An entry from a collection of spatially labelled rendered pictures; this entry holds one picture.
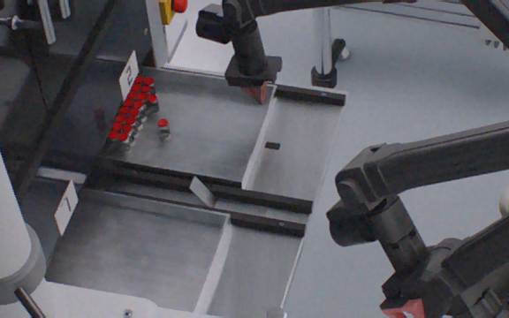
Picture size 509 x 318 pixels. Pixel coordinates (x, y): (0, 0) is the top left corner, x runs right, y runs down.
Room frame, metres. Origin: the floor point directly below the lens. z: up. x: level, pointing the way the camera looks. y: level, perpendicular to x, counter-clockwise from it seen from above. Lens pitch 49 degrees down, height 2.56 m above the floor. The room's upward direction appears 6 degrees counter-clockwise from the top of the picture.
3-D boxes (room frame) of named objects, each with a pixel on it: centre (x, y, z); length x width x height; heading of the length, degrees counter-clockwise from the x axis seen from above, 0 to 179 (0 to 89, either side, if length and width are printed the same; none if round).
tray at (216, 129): (1.57, 0.14, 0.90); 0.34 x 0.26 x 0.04; 70
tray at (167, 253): (1.25, 0.26, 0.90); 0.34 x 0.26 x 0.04; 70
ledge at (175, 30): (1.88, 0.21, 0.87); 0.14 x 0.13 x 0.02; 70
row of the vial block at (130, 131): (1.60, 0.23, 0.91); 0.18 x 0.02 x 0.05; 160
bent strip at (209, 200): (1.36, 0.06, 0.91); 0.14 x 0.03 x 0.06; 69
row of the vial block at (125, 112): (1.61, 0.25, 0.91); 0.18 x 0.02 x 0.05; 160
